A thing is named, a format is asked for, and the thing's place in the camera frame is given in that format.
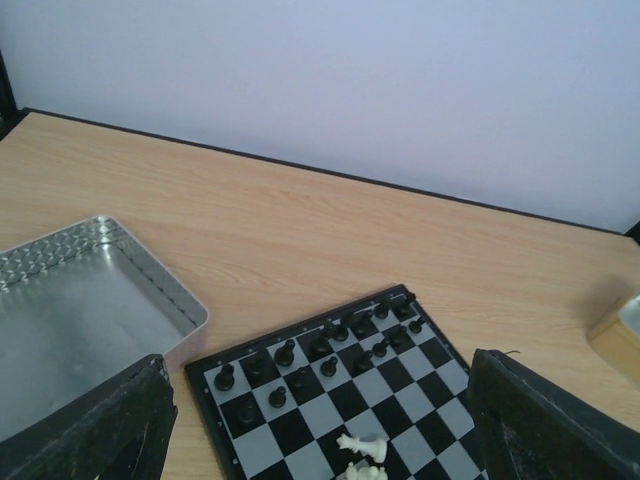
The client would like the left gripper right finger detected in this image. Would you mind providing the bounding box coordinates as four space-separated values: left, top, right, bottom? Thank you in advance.
468 349 639 479

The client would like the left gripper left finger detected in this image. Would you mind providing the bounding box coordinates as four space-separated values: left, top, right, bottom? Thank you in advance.
1 354 178 479

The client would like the white queen chess piece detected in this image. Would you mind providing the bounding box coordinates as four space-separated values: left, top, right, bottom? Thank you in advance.
336 434 388 463

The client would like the black pawn chess piece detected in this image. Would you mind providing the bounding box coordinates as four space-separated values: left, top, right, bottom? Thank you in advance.
268 386 287 409

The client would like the black silver chess board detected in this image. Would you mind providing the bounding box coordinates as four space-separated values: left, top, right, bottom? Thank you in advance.
186 285 488 479

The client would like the gold square tin box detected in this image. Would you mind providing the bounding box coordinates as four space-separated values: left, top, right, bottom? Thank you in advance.
587 294 639 384

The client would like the silver embossed tin lid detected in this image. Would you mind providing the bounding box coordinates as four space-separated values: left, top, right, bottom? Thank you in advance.
1 215 209 440

